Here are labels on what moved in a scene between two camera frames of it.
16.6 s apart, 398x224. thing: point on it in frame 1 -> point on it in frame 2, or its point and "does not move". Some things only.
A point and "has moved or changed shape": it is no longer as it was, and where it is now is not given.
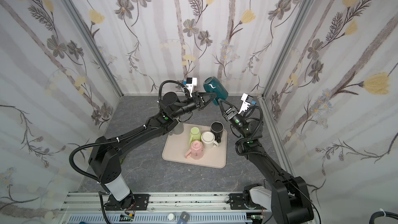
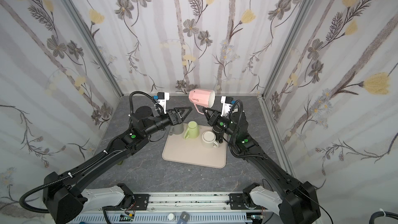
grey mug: (178, 130) does not move
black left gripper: (197, 101) -> (173, 117)
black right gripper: (229, 112) -> (212, 119)
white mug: (208, 140) does not move
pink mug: (196, 151) has moved or changed shape
